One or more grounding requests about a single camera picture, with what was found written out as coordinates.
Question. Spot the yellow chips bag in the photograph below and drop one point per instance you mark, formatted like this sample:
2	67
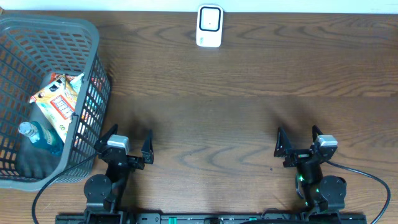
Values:
57	102

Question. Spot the grey plastic shopping basket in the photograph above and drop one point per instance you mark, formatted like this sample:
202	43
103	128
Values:
32	49

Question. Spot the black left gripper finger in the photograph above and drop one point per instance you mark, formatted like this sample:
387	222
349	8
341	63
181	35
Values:
147	149
102	141

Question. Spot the teal tissue pack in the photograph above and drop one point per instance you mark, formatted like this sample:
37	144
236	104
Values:
76	82

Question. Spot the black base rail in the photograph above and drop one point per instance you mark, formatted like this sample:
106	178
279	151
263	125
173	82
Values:
156	218

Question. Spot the blue mouthwash bottle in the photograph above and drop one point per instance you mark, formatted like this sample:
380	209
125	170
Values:
42	137

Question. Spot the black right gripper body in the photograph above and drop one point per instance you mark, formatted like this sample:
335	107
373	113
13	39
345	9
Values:
298	156

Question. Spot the red brown snack bar wrapper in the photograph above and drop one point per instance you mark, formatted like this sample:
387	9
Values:
55	76

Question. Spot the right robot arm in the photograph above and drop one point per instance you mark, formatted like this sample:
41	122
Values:
323	194

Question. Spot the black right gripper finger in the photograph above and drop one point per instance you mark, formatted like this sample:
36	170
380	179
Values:
283	146
316	133

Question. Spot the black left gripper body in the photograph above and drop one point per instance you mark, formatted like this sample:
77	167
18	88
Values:
135	162

